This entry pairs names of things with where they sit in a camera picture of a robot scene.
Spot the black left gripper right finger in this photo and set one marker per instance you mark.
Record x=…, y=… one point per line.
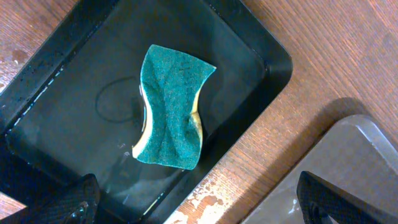
x=323, y=202

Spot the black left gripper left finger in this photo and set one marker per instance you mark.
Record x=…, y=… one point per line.
x=76, y=203

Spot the green and yellow sponge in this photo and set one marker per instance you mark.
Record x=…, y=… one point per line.
x=170, y=86

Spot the brown serving tray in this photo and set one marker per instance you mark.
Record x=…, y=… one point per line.
x=353, y=155

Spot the black plastic tray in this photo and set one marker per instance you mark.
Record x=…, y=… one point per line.
x=75, y=107

